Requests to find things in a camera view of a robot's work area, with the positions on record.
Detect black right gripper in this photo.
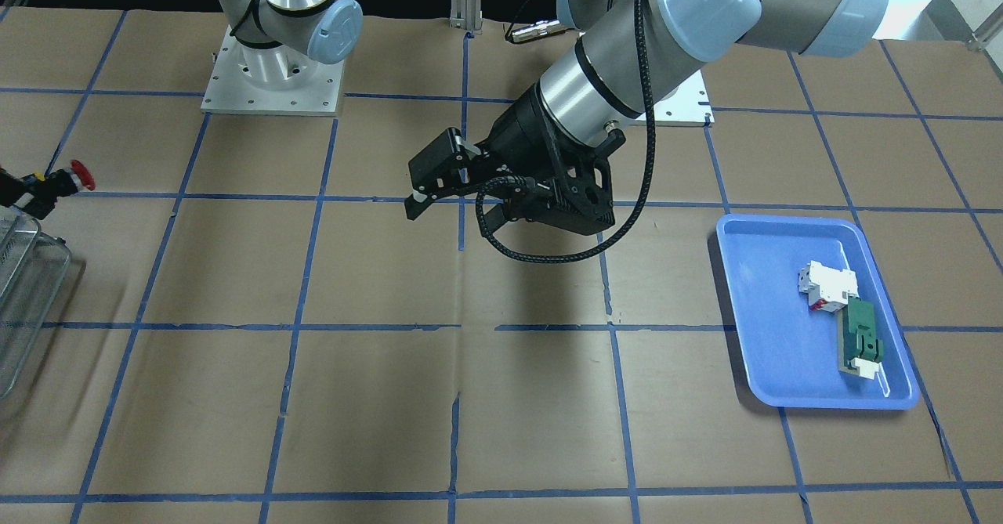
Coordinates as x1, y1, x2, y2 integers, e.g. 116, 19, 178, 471
0, 168, 60, 219

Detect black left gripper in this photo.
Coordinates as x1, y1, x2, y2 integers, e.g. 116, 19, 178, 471
404, 85, 556, 237

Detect red emergency stop button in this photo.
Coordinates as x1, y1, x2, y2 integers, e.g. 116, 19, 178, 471
22, 159, 96, 200

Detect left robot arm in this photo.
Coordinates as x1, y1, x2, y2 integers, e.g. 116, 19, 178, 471
404, 0, 889, 235

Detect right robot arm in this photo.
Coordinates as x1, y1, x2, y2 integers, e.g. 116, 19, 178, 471
203, 0, 364, 114

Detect blue plastic tray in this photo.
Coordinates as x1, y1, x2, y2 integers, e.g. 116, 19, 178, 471
716, 214, 920, 410

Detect white circuit breaker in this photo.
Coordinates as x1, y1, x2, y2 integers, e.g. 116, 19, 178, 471
798, 261, 860, 313

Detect green terminal block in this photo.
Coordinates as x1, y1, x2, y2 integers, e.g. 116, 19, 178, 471
838, 297, 885, 380

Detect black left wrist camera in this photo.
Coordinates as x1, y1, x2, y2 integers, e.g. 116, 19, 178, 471
491, 128, 625, 235

